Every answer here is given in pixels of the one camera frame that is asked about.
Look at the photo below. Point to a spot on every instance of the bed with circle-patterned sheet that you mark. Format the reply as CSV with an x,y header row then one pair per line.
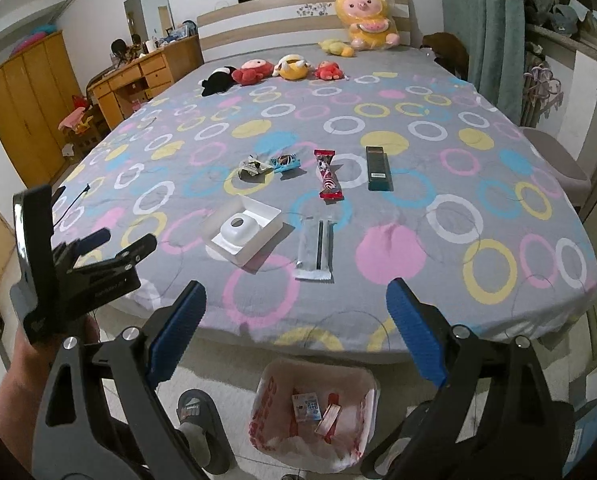
x,y
203,110

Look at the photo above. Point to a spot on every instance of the brown cloth bundle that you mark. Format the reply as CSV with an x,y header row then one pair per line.
x,y
448,50

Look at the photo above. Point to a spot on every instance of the wooden wardrobe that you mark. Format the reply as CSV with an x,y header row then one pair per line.
x,y
23,105

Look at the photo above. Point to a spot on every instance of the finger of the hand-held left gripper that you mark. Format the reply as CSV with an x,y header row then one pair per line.
x,y
94,237
128,252

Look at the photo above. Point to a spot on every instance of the black and white plush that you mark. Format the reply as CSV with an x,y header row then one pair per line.
x,y
216,82

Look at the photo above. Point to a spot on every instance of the white round-holed case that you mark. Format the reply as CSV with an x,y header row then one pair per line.
x,y
233,236

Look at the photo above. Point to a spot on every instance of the pink and blue bundle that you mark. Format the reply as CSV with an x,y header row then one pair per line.
x,y
33,40

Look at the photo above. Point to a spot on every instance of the pale padded chair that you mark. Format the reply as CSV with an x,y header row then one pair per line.
x,y
553,160

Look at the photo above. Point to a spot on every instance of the clutter of desk items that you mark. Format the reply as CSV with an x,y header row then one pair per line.
x,y
173,32

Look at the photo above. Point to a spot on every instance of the small white carton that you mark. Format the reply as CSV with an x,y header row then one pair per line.
x,y
306,406

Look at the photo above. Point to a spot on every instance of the pale purple bundle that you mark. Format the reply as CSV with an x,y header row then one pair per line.
x,y
540,85

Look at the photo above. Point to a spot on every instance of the grey cloth pile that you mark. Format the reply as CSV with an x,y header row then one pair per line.
x,y
558,12

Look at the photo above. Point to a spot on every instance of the pile of clothes and toys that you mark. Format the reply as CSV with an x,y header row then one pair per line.
x,y
76,120

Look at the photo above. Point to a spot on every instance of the large yellow pig plush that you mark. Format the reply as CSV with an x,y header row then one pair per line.
x,y
366,25

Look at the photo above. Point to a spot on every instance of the yellow winged plush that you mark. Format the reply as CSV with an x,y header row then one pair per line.
x,y
291,69

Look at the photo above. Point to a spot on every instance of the clear long plastic packet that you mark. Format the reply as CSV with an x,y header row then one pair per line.
x,y
308,250

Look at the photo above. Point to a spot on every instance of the person's left forearm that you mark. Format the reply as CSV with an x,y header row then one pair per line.
x,y
13,380

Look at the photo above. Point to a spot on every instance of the striped wooden headboard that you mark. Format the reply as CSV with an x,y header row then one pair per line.
x,y
258,20

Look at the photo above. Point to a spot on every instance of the pink-red flat wrapper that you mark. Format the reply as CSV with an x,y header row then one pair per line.
x,y
328,417

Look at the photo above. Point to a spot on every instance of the blue snack packet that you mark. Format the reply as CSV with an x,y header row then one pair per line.
x,y
286,162

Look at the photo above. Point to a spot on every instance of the wall mirror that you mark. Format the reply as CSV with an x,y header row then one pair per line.
x,y
148,5

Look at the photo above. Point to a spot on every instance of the teal curtain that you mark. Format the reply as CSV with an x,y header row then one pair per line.
x,y
488,35

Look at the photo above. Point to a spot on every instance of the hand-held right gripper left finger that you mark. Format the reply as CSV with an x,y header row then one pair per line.
x,y
178,330

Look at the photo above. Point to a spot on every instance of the silver wrapper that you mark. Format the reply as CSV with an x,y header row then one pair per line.
x,y
251,166

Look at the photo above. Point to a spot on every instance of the grey slipper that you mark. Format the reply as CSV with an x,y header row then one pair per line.
x,y
193,405

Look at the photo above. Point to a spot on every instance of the white cardboard box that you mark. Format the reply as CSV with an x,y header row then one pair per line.
x,y
261,212

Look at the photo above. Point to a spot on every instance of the red snack packet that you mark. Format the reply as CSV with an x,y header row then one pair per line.
x,y
328,175

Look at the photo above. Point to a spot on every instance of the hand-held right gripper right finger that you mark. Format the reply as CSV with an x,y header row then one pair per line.
x,y
418,332

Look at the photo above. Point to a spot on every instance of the small red plush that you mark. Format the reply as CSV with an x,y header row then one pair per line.
x,y
328,71

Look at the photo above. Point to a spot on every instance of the small yellow-green plush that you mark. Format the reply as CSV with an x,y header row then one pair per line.
x,y
336,46

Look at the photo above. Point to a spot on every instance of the wooden desk with drawers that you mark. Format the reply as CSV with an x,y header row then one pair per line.
x,y
153,70

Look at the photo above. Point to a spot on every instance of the dark green long box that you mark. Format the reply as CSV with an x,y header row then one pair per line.
x,y
378,167

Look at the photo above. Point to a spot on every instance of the red round plush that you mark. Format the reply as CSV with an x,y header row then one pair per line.
x,y
251,74

